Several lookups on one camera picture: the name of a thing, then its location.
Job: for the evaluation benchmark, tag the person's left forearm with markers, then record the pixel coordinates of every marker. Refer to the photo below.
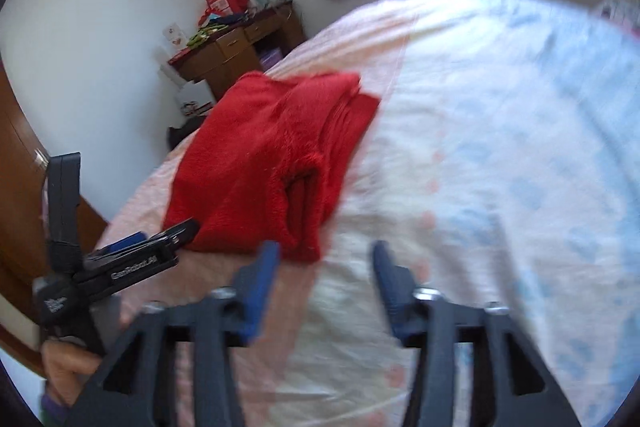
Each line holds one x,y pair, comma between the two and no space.
57,409

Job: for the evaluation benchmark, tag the wooden desk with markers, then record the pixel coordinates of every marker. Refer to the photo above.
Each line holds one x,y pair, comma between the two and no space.
230,57

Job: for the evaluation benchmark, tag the light blue blanket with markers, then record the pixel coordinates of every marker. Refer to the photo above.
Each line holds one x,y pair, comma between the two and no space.
525,157

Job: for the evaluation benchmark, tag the patterned pillow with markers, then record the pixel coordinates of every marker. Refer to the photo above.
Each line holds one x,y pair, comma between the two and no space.
620,14

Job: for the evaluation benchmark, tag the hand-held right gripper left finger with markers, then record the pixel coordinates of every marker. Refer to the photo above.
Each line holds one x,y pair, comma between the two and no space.
260,287

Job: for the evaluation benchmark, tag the black bag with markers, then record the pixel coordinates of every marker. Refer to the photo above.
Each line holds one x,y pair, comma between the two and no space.
185,132

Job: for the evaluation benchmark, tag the person's left hand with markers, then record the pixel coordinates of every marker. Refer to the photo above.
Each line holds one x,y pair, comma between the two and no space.
70,369

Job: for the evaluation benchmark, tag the wooden door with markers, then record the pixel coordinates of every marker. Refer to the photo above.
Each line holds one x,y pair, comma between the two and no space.
20,217

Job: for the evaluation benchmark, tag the green item on desk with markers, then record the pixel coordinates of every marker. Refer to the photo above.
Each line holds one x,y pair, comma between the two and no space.
210,34

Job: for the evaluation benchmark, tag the red gift bag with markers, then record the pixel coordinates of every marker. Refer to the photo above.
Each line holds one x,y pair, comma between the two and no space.
225,2

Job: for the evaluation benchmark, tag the purple box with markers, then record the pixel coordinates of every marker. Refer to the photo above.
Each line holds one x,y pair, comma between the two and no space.
270,56

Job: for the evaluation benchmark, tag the red knit sweater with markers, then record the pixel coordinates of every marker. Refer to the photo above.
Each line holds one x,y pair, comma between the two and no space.
250,167

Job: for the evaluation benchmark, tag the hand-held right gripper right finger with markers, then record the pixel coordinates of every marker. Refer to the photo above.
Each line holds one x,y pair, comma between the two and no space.
392,292

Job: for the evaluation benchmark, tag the pink polka dot quilt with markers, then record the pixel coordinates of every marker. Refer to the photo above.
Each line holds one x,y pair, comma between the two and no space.
350,32

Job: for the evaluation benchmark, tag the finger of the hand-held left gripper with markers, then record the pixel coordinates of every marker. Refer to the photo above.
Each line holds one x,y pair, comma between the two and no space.
170,237

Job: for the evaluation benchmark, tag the white card box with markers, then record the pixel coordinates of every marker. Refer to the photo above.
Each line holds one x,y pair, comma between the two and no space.
174,37

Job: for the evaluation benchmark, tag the white paper bag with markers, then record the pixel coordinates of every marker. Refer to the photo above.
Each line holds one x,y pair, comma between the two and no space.
195,99

